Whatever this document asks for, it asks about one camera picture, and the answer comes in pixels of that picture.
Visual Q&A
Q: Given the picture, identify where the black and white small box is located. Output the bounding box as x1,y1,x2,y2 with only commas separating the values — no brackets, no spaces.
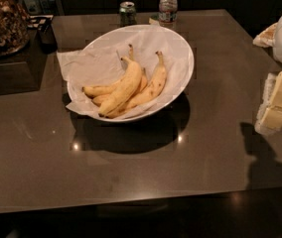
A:
27,15,54,29

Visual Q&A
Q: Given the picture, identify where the clear plastic water bottle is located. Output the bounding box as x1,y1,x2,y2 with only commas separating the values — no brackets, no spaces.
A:
158,0,178,27

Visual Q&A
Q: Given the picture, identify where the dark box stand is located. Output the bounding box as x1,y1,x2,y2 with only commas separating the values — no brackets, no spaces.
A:
0,31,47,95

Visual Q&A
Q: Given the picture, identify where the white paper liner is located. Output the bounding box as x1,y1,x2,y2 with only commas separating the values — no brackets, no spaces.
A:
56,25,193,120

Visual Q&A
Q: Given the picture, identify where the middle hidden yellow banana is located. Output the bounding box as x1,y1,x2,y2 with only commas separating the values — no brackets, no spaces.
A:
91,45,148,106

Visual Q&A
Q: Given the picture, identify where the white bowl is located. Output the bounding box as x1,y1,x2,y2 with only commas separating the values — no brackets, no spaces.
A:
67,24,196,123

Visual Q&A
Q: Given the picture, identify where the green soda can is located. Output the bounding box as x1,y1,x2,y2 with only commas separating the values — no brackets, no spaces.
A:
119,1,137,27

